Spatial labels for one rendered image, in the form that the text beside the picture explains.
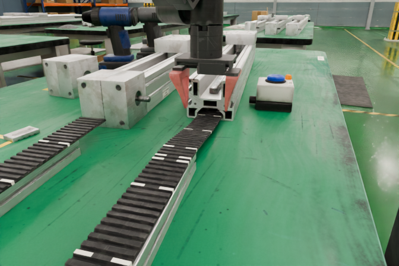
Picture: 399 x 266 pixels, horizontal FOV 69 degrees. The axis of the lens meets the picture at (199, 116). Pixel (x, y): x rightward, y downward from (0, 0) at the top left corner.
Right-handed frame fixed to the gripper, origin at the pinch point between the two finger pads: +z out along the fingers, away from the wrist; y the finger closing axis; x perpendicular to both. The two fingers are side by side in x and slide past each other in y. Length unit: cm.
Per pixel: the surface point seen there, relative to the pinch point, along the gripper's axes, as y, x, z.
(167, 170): 0.0, 21.9, 1.4
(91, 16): 44, -34, -15
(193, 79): 3.6, -4.9, -3.6
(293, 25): -26, -195, -4
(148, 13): 35, -58, -15
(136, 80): 14.1, -0.3, -3.9
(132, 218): 0.3, 30.8, 1.3
